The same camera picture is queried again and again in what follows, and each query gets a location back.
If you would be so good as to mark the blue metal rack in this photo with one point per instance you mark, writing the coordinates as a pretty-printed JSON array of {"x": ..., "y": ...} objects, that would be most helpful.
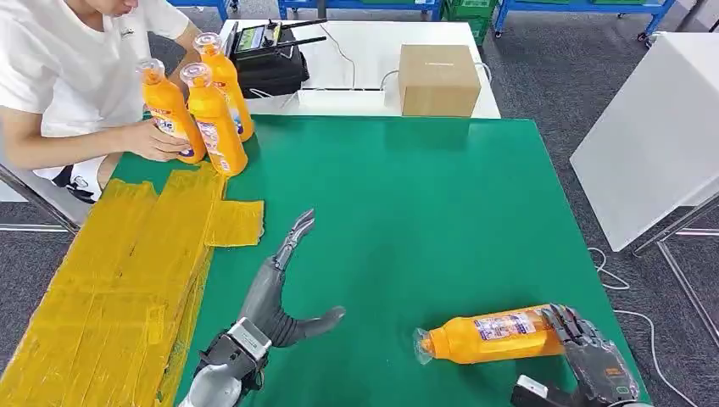
[
  {"x": 359, "y": 7},
  {"x": 216, "y": 4},
  {"x": 584, "y": 8}
]

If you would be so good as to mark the large white side table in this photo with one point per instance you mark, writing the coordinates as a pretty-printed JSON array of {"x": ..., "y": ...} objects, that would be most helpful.
[{"x": 651, "y": 140}]

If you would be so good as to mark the orange drink bottle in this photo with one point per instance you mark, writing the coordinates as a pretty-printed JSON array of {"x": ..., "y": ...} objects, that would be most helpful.
[
  {"x": 166, "y": 101},
  {"x": 477, "y": 342},
  {"x": 227, "y": 73},
  {"x": 216, "y": 123}
]

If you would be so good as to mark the black remote controller with antennas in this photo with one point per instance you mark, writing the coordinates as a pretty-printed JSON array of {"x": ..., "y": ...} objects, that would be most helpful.
[{"x": 258, "y": 36}]

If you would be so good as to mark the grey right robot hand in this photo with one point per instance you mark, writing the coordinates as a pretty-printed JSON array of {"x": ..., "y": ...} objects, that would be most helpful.
[{"x": 595, "y": 359}]

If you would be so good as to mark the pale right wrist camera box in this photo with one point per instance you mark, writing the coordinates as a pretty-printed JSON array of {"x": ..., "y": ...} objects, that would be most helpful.
[{"x": 533, "y": 393}]

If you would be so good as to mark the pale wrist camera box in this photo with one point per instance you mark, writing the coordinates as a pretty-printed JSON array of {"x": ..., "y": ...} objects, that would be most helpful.
[
  {"x": 250, "y": 337},
  {"x": 533, "y": 393}
]

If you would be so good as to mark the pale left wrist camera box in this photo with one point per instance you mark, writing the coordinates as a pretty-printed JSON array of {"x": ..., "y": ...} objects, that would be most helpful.
[{"x": 250, "y": 337}]

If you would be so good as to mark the person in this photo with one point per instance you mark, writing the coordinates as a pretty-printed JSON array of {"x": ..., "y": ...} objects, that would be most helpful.
[{"x": 62, "y": 67}]

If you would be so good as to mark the grey metal side table legs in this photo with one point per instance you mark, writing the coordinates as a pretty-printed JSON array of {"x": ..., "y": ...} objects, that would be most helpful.
[{"x": 685, "y": 281}]

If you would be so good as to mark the brown cardboard box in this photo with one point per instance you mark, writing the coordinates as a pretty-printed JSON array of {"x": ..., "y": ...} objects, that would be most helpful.
[{"x": 438, "y": 81}]

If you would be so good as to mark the grey metal frame bar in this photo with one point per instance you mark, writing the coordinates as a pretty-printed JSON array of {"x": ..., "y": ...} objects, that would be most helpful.
[{"x": 39, "y": 202}]

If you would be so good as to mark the grey tablet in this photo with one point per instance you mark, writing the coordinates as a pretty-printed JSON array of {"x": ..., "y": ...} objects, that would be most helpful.
[{"x": 230, "y": 39}]

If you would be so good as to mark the person's right hand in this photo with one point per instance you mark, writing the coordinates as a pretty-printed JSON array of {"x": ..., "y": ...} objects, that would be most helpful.
[{"x": 151, "y": 143}]

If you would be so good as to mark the yellow plastic sheet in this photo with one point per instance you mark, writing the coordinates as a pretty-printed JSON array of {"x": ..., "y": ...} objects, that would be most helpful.
[{"x": 101, "y": 292}]

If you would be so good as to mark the green table mat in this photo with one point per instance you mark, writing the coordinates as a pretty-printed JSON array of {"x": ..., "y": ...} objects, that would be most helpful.
[{"x": 393, "y": 196}]

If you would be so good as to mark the stacked green crates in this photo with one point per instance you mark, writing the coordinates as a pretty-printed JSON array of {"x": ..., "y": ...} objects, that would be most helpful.
[{"x": 472, "y": 17}]

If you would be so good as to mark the black bag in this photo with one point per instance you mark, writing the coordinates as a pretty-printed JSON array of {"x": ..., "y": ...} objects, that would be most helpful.
[{"x": 272, "y": 73}]

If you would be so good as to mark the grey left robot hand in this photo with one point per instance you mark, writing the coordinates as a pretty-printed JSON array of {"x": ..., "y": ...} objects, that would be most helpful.
[{"x": 267, "y": 303}]

